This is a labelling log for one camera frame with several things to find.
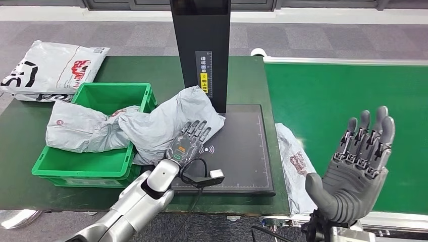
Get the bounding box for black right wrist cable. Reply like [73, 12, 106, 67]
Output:
[250, 225, 302, 242]

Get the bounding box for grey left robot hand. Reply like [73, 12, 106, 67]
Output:
[166, 120, 212, 168]

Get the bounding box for flat white parcel underneath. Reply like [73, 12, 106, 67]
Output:
[12, 93, 74, 102]

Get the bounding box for grey parcel with red print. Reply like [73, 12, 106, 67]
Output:
[275, 123, 318, 216]

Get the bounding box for plain grey parcel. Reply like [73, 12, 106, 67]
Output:
[118, 85, 226, 167]

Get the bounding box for white parcel with black print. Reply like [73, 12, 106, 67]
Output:
[0, 40, 111, 95]

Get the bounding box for black yellow label sticker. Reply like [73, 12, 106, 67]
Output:
[195, 50, 213, 99]

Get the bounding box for black inbound scanner machine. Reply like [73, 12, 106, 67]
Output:
[142, 0, 276, 197]

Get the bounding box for chrome round base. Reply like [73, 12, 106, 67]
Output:
[0, 209, 43, 230]

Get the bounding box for green plastic crate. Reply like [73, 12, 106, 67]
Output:
[31, 82, 158, 189]

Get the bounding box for dark green table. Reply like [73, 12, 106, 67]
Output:
[0, 55, 290, 215]

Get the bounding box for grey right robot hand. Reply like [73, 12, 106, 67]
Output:
[305, 105, 396, 224]

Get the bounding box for grey parcel with round logo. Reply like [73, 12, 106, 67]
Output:
[45, 99, 141, 154]

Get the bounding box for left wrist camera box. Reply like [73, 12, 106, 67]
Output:
[182, 169, 225, 189]

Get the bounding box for green conveyor belt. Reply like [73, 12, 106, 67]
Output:
[262, 56, 428, 242]

